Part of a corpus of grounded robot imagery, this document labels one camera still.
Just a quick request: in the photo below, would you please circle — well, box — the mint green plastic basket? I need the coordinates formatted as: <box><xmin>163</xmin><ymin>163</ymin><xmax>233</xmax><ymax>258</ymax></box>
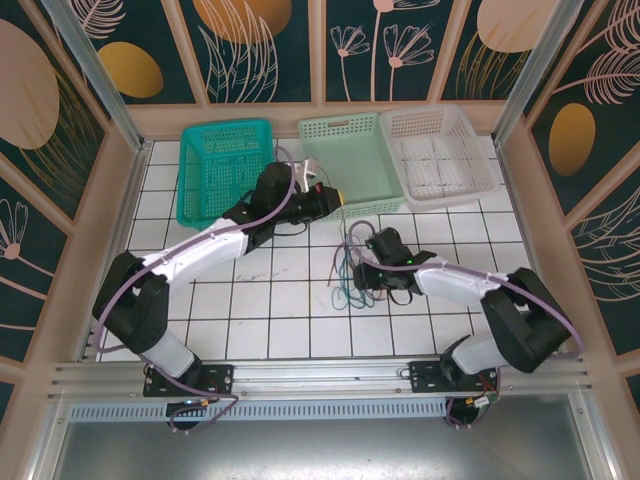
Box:
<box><xmin>297</xmin><ymin>111</ymin><xmax>407</xmax><ymax>212</ymax></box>

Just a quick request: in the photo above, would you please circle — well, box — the teal plastic basket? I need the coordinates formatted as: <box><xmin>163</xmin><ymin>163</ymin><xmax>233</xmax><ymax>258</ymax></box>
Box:
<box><xmin>177</xmin><ymin>118</ymin><xmax>275</xmax><ymax>232</ymax></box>

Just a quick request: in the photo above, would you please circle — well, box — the white plastic basket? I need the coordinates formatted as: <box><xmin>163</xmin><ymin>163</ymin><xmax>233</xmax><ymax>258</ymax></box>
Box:
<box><xmin>379</xmin><ymin>103</ymin><xmax>501</xmax><ymax>212</ymax></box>

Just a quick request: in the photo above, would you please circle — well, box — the grey metal shelf panel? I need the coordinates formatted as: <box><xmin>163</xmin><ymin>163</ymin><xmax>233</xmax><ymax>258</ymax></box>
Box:
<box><xmin>49</xmin><ymin>418</ymin><xmax>609</xmax><ymax>480</ymax></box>

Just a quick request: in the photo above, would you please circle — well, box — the thin blue cable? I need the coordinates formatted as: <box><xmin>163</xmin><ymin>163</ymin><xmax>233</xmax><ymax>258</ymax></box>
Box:
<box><xmin>329</xmin><ymin>249</ymin><xmax>381</xmax><ymax>309</ymax></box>

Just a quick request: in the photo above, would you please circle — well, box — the right arm purple harness cable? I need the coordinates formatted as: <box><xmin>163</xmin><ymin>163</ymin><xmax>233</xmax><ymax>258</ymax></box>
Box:
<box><xmin>347</xmin><ymin>219</ymin><xmax>587</xmax><ymax>430</ymax></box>

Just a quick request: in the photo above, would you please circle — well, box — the arm purple harness cable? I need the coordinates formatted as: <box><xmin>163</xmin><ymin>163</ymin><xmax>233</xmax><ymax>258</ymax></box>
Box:
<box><xmin>91</xmin><ymin>146</ymin><xmax>301</xmax><ymax>436</ymax></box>
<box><xmin>347</xmin><ymin>219</ymin><xmax>587</xmax><ymax>430</ymax></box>

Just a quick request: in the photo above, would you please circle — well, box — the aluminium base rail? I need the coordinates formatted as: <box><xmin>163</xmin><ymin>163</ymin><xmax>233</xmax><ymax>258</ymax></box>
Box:
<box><xmin>49</xmin><ymin>357</ymin><xmax>594</xmax><ymax>401</ymax></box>

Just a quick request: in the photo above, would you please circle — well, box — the aluminium side rail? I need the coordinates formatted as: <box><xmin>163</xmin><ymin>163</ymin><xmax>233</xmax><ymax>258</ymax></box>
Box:
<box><xmin>74</xmin><ymin>142</ymin><xmax>151</xmax><ymax>361</ymax></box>

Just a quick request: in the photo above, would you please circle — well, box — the slotted grey cable duct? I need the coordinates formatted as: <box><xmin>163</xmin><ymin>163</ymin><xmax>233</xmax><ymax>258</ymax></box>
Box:
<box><xmin>69</xmin><ymin>399</ymin><xmax>451</xmax><ymax>422</ymax></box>

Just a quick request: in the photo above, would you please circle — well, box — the left arm purple harness cable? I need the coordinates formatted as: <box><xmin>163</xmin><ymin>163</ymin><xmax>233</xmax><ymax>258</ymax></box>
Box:
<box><xmin>91</xmin><ymin>146</ymin><xmax>301</xmax><ymax>436</ymax></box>

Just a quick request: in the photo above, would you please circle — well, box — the aluminium frame post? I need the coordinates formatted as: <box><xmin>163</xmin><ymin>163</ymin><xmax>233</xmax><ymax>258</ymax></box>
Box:
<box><xmin>39</xmin><ymin>0</ymin><xmax>154</xmax><ymax>151</ymax></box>
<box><xmin>492</xmin><ymin>0</ymin><xmax>601</xmax><ymax>144</ymax></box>

